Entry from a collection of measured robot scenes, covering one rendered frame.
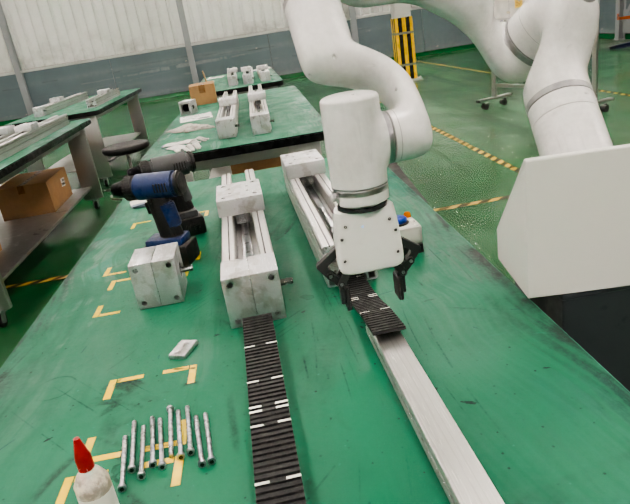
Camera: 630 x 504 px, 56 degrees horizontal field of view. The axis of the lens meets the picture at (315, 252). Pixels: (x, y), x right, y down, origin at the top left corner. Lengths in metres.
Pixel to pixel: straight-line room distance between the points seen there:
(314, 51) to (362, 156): 0.18
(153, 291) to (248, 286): 0.25
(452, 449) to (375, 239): 0.34
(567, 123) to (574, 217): 0.20
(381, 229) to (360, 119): 0.17
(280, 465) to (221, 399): 0.22
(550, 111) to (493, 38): 0.21
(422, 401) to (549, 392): 0.17
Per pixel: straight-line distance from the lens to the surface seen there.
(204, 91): 4.96
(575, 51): 1.24
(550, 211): 1.01
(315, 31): 0.94
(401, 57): 11.30
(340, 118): 0.83
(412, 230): 1.24
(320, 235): 1.18
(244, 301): 1.05
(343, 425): 0.79
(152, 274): 1.21
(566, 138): 1.13
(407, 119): 0.87
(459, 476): 0.66
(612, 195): 1.04
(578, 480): 0.71
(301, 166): 1.66
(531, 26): 1.27
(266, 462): 0.70
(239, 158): 2.95
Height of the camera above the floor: 1.26
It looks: 21 degrees down
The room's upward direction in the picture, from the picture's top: 9 degrees counter-clockwise
